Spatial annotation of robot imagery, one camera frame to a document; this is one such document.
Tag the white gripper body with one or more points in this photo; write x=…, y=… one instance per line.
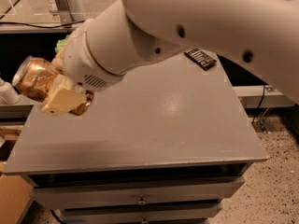
x=81, y=63

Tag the lower drawer knob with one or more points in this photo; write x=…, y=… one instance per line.
x=144, y=221

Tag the green snack bag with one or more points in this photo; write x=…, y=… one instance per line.
x=60, y=45

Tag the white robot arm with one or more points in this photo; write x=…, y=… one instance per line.
x=262, y=36

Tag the grey drawer cabinet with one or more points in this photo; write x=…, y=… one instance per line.
x=173, y=133

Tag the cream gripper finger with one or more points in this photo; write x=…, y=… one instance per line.
x=58, y=62
x=64, y=95

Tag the upper drawer knob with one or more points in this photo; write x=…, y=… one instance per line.
x=141, y=201

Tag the cardboard box at left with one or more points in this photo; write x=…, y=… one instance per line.
x=14, y=197

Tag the orange soda can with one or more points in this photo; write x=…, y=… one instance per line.
x=34, y=78

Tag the white pipe at left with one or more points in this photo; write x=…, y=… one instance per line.
x=8, y=94

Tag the black chocolate bar wrapper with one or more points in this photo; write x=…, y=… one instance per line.
x=200, y=58

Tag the drawer knob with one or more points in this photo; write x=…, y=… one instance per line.
x=144, y=221
x=141, y=201

